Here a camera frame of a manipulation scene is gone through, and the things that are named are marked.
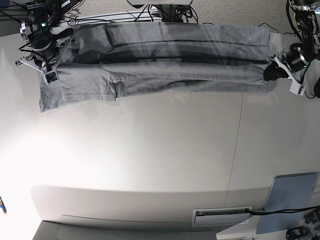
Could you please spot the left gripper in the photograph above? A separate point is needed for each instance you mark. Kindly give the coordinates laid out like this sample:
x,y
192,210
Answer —
x,y
287,65

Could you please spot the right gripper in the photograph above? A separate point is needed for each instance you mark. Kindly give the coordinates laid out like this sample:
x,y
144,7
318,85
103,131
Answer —
x,y
46,55

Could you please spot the grey T-shirt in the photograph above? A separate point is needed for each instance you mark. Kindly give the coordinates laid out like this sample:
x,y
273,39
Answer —
x,y
112,61

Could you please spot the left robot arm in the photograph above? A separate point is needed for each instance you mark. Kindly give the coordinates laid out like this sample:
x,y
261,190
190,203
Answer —
x,y
304,20

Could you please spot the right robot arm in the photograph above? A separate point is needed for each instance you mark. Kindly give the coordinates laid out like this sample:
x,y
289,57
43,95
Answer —
x,y
36,31

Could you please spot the black round object right edge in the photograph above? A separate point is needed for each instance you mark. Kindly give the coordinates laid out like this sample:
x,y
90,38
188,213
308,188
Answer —
x,y
316,89

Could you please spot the grey central robot stand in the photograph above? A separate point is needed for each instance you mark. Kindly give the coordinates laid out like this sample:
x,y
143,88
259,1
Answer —
x,y
169,10

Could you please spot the blue-grey flat board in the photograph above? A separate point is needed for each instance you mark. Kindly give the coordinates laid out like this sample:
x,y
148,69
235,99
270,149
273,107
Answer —
x,y
291,191

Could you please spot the blue orange tool left edge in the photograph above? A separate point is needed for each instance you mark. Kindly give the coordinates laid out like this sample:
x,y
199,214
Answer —
x,y
2,206

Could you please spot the black device bottom right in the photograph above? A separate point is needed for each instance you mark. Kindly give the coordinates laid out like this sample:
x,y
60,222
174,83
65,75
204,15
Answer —
x,y
298,233

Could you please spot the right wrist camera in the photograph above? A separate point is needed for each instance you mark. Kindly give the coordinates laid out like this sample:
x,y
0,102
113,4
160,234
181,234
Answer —
x,y
50,77

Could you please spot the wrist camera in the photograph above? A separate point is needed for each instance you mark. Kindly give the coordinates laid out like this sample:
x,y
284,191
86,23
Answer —
x,y
50,77
297,89

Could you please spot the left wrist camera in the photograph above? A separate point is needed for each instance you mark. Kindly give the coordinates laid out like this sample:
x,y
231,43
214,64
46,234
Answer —
x,y
297,89

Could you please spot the white cable grommet tray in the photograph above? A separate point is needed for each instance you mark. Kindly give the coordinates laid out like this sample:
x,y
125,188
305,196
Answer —
x,y
214,217

